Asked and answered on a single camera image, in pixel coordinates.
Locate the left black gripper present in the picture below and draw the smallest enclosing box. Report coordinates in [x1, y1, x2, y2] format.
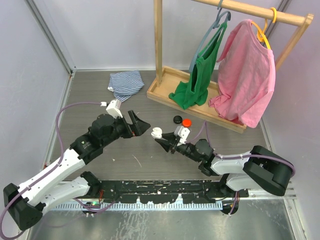
[101, 110, 150, 147]

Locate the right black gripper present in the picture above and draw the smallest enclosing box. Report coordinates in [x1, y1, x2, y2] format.
[155, 130, 202, 163]

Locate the white earbud case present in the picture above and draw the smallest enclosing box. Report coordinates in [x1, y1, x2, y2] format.
[151, 127, 163, 139]

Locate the black earbud charging case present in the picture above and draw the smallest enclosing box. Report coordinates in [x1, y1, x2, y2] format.
[173, 115, 183, 125]

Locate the orange earbud case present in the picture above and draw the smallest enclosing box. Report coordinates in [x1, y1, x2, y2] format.
[181, 118, 192, 128]

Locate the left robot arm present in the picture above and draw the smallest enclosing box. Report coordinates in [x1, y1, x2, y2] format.
[3, 110, 151, 231]

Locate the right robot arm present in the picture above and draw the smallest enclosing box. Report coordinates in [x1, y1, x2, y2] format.
[151, 132, 296, 197]

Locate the blue striped folded cloth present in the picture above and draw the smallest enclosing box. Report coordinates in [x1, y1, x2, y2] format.
[107, 70, 145, 102]

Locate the green tank top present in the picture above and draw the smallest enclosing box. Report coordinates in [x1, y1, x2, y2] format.
[168, 22, 228, 110]

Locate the wooden clothes rack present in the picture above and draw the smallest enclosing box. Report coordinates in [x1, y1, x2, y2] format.
[147, 0, 314, 134]

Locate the pink t-shirt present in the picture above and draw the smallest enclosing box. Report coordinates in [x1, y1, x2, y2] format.
[208, 19, 276, 128]

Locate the blue clothes hanger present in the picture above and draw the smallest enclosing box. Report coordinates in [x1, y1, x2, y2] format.
[189, 0, 232, 76]

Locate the yellow clothes hanger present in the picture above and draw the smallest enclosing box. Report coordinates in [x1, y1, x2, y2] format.
[251, 7, 277, 50]

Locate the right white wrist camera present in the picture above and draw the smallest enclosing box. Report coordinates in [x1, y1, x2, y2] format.
[173, 126, 191, 146]

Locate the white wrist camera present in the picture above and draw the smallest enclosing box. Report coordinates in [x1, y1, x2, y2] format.
[173, 126, 191, 146]
[106, 99, 123, 119]

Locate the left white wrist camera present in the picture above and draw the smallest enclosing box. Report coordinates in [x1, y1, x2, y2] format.
[106, 99, 123, 119]

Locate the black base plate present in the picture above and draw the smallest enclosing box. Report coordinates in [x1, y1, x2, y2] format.
[74, 179, 249, 204]

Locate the aluminium rail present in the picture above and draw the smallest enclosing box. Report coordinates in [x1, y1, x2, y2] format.
[49, 182, 297, 203]

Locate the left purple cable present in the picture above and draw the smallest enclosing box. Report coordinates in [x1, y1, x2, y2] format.
[0, 101, 118, 239]

